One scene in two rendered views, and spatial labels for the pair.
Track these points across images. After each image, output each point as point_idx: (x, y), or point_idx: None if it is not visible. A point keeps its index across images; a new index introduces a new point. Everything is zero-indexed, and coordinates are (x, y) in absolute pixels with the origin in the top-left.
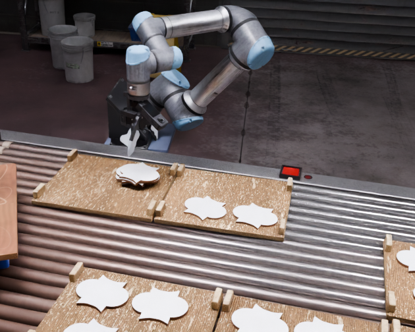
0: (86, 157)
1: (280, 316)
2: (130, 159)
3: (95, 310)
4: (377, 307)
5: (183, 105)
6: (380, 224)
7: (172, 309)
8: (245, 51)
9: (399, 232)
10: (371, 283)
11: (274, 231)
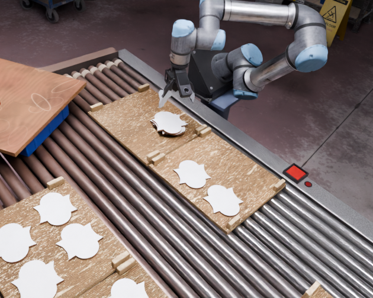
0: (153, 93)
1: None
2: (185, 106)
3: (40, 220)
4: None
5: (242, 79)
6: (330, 264)
7: (82, 249)
8: (296, 53)
9: (340, 282)
10: None
11: (225, 222)
